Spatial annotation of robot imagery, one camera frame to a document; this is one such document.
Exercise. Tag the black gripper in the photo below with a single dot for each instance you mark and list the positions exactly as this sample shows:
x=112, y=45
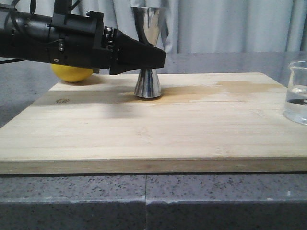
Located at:
x=85, y=42

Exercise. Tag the silver double jigger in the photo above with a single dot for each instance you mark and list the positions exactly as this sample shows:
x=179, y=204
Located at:
x=148, y=23

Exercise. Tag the clear glass beaker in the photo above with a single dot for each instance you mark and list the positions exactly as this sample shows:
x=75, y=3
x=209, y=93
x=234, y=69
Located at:
x=295, y=107

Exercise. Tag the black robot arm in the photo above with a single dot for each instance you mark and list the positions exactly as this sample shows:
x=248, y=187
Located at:
x=25, y=35

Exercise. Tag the grey curtain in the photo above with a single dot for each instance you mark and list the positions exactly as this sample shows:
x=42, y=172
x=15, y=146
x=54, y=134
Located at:
x=215, y=26

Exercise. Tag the yellow lemon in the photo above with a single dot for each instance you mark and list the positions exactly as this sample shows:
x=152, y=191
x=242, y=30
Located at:
x=71, y=74

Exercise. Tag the wooden cutting board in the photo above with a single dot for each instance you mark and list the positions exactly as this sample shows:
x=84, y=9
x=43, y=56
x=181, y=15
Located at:
x=222, y=122

